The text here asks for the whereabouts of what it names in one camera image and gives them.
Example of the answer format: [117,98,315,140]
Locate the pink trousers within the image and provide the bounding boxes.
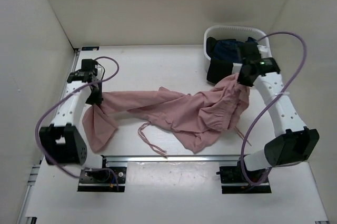
[82,74,250,157]

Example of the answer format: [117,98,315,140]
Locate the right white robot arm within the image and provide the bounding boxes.
[236,43,320,185]

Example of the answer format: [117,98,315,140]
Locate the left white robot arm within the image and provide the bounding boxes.
[38,59,105,166]

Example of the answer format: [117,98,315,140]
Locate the black garment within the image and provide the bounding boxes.
[206,37,235,85]

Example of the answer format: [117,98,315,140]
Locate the dark blue garment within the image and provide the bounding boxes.
[206,37,257,63]

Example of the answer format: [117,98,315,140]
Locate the blue corner label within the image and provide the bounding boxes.
[81,46,100,51]

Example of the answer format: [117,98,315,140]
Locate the white plastic basket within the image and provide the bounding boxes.
[203,25,272,73]

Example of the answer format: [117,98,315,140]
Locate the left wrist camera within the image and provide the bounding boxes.
[97,64,105,78]

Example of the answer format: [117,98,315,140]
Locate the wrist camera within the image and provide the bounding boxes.
[97,64,105,78]
[257,45,269,54]

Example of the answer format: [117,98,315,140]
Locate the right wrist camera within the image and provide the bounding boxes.
[257,45,269,54]

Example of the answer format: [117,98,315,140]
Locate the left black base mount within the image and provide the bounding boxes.
[77,167,127,192]

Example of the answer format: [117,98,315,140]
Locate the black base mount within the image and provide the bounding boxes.
[216,166,271,195]
[77,167,127,192]

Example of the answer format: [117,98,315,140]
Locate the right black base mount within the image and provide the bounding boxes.
[216,166,271,195]

